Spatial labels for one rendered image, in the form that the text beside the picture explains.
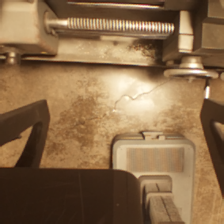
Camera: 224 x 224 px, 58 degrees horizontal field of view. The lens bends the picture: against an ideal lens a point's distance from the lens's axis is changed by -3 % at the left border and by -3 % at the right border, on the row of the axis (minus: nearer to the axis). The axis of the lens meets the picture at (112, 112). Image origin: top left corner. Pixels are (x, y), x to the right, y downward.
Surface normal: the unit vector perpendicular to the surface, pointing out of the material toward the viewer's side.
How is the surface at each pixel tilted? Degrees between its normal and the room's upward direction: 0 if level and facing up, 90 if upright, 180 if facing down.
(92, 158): 0
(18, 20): 32
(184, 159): 0
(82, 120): 0
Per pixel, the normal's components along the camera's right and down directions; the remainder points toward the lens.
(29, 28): -0.06, 0.60
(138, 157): -0.03, 0.09
